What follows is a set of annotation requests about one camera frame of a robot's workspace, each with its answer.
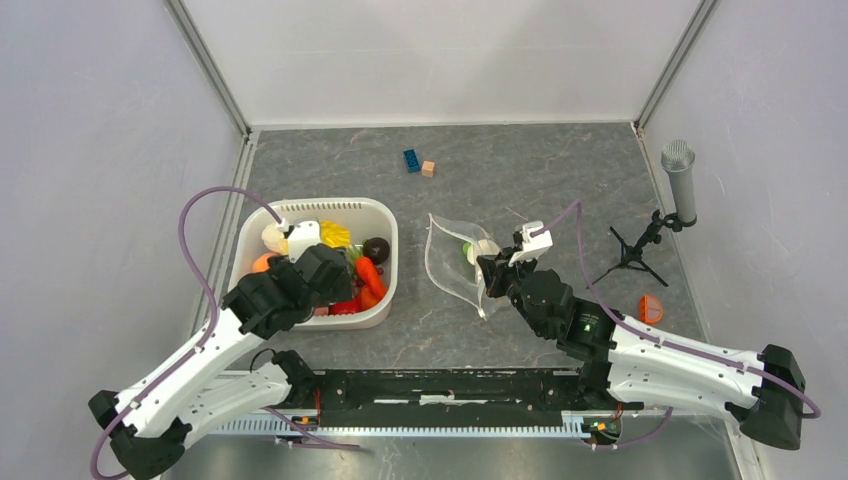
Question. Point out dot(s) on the orange toy carrot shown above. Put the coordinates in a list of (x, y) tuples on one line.
[(368, 273)]

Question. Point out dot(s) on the orange toy peach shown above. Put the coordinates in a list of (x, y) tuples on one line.
[(263, 263)]

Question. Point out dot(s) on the blue lego brick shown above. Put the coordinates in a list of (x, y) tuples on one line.
[(412, 163)]

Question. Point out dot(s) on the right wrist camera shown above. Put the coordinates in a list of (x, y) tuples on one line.
[(532, 239)]

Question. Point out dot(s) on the dark brown toy fruit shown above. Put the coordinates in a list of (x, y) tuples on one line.
[(377, 249)]

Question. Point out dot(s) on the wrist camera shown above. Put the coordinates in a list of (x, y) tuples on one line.
[(532, 239), (303, 235)]

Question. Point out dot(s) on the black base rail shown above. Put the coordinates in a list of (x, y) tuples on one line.
[(523, 397)]

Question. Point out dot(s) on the yellow toy cabbage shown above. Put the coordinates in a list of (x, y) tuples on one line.
[(332, 234)]

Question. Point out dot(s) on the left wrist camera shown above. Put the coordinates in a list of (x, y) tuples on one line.
[(303, 235)]

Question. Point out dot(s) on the red toy pepper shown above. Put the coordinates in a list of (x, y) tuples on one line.
[(345, 308)]

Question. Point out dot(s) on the white toy mushroom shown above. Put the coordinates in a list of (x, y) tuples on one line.
[(484, 247)]

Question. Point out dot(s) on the clear polka dot zip bag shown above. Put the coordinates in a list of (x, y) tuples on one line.
[(448, 268)]

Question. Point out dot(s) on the orange toy tomato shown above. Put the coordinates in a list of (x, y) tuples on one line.
[(367, 299)]

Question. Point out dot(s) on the wooden cube centre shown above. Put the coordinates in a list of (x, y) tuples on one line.
[(428, 169)]

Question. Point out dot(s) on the orange round toy slice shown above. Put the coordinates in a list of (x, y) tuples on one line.
[(651, 310)]

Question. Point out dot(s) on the white plastic basket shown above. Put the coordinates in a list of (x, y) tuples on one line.
[(300, 293)]

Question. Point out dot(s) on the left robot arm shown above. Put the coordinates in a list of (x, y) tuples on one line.
[(152, 423)]

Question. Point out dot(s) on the grey microphone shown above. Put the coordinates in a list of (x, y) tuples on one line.
[(677, 160)]

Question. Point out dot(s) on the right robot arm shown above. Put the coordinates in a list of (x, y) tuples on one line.
[(626, 361)]

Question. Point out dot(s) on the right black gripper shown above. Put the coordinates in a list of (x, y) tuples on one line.
[(495, 269)]

